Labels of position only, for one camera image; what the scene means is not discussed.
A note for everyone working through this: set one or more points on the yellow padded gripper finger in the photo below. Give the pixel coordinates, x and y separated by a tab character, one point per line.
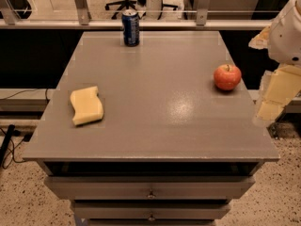
277	89
261	40

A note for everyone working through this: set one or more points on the red apple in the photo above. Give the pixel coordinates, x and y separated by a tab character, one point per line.
227	77

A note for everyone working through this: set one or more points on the yellow sponge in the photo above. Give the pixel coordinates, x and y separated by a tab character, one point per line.
87	106

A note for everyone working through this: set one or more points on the grey drawer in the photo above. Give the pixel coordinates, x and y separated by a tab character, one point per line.
150	210
150	188

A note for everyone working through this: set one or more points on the blue pepsi can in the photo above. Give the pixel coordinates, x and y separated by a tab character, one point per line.
130	29

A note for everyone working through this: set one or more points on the grey drawer cabinet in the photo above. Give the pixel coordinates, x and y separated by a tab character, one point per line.
163	117

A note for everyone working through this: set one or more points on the lower grey drawer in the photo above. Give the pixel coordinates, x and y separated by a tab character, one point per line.
150	210

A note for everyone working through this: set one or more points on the upper grey drawer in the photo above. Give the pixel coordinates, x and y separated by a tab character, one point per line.
150	188

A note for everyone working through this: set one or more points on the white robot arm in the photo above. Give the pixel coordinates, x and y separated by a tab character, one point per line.
282	39

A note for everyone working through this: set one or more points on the metal railing frame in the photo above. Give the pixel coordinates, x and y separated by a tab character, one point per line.
20	14

